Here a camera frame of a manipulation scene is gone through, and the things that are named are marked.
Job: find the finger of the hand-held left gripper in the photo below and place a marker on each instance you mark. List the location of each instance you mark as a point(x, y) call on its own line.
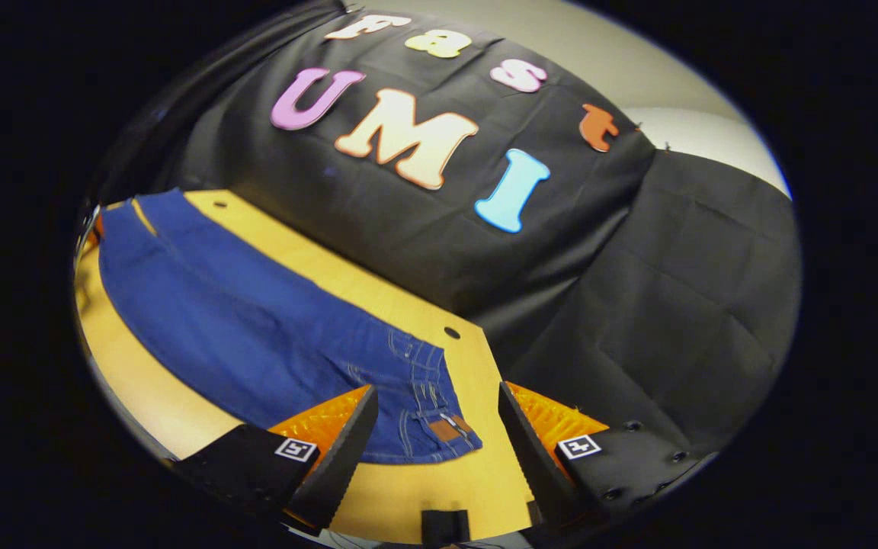
point(96, 225)

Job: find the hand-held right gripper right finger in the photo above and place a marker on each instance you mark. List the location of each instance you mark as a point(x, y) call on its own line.
point(534, 465)

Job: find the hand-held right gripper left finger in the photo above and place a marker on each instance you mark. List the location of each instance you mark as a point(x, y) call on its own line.
point(340, 465)

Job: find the blue jeans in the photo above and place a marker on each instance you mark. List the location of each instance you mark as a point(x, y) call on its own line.
point(241, 320)

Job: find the black backdrop cloth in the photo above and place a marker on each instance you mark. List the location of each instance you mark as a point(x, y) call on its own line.
point(439, 252)

